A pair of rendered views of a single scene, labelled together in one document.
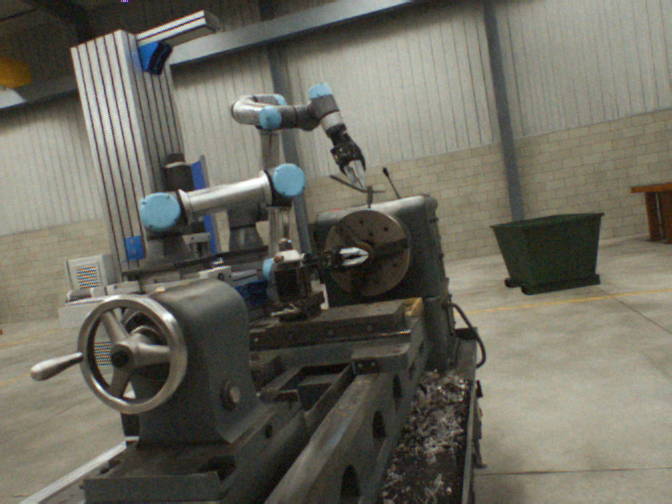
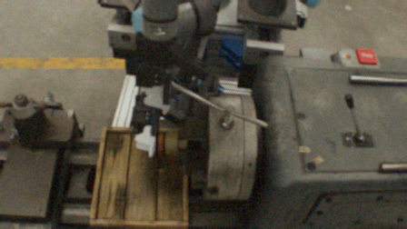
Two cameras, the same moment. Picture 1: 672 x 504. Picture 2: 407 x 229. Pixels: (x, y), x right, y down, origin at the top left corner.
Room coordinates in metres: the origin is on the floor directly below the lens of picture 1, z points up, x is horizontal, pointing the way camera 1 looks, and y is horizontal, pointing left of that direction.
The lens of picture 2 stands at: (1.57, -0.70, 2.12)
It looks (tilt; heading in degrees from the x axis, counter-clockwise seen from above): 50 degrees down; 62
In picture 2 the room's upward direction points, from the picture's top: 11 degrees clockwise
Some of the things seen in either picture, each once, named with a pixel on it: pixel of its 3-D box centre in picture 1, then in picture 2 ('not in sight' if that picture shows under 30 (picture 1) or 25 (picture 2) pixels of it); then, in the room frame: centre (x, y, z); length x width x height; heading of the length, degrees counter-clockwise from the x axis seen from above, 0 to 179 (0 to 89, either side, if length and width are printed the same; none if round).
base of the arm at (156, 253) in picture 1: (166, 248); not in sight; (1.78, 0.59, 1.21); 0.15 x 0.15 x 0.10
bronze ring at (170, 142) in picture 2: (359, 256); (172, 144); (1.75, -0.06, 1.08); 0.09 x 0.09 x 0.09; 74
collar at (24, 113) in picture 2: (287, 256); (23, 105); (1.35, 0.15, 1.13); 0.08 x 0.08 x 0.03
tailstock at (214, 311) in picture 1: (198, 377); not in sight; (0.74, 0.24, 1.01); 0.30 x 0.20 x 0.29; 164
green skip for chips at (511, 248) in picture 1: (545, 252); not in sight; (6.52, -2.54, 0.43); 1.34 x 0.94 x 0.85; 178
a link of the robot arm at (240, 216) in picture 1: (241, 210); not in sight; (2.24, 0.40, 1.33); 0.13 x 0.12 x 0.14; 119
